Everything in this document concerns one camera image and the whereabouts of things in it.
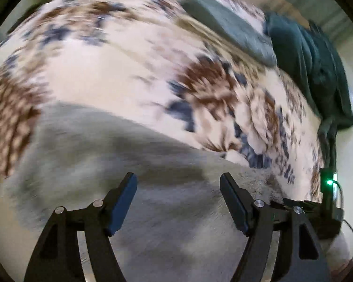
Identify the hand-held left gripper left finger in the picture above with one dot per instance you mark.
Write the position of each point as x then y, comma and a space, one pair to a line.
124, 199

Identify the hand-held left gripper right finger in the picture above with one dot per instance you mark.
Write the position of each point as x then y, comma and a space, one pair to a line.
233, 202

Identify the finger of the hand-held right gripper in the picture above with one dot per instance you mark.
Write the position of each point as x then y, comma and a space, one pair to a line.
310, 205

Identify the grey fuzzy pants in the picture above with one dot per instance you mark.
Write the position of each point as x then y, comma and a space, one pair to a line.
164, 182

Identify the floral printed blanket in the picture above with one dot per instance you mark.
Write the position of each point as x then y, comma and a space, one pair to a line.
111, 64

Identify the dark green cloth pile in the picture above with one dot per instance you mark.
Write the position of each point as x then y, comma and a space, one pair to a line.
309, 64

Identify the folded teal cloth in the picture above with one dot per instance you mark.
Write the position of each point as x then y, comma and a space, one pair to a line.
229, 26

